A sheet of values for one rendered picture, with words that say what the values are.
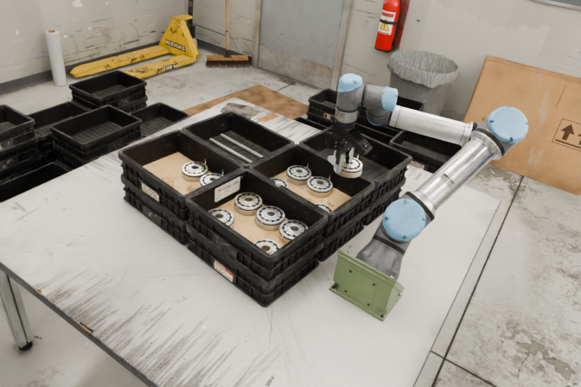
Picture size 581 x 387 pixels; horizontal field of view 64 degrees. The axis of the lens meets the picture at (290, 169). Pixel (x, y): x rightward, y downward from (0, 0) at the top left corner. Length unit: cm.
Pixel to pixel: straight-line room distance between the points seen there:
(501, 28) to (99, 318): 363
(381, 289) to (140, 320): 75
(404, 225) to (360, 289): 29
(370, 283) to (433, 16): 318
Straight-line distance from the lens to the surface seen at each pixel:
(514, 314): 292
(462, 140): 167
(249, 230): 164
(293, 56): 506
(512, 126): 153
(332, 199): 184
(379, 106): 154
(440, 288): 179
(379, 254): 152
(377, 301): 158
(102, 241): 183
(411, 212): 140
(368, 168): 208
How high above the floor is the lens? 189
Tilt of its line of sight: 32 degrees down
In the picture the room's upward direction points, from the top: 7 degrees clockwise
